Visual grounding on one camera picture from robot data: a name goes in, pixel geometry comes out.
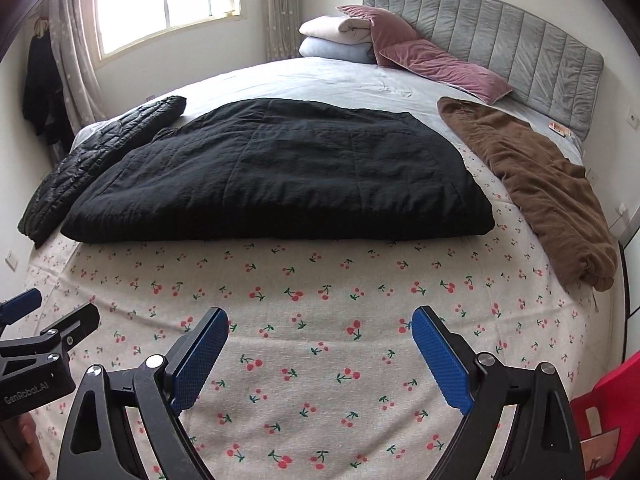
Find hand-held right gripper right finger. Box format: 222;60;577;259
411;306;587;480

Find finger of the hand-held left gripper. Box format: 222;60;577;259
0;288;43;327
0;304;101;378

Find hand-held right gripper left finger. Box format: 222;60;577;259
56;306;230;480

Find black quilted coat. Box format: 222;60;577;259
60;97;497;244

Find black hanging clothes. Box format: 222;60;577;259
22;30;76;153

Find person's left hand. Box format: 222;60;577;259
17;412;43;480

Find cherry print blanket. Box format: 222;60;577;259
20;145;626;480

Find black puffer jacket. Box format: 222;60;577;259
17;95;187;248

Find red plastic chair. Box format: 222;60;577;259
570;362;640;480

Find small pink box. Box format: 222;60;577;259
585;430;618;472

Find brown jacket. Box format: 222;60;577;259
436;96;620;292

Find patterned beige curtain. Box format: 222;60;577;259
260;0;303;61
45;0;108;126

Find pink velvet pillow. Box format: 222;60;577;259
377;39;513;105
335;4;420;68

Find light grey bed sheet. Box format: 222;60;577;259
70;55;586;171

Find light blue folded blanket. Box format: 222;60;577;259
298;36;376;65

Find grey padded headboard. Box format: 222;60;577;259
361;0;605;141

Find window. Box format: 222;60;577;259
92;0;251;61

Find white folded blanket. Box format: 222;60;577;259
299;15;373;45

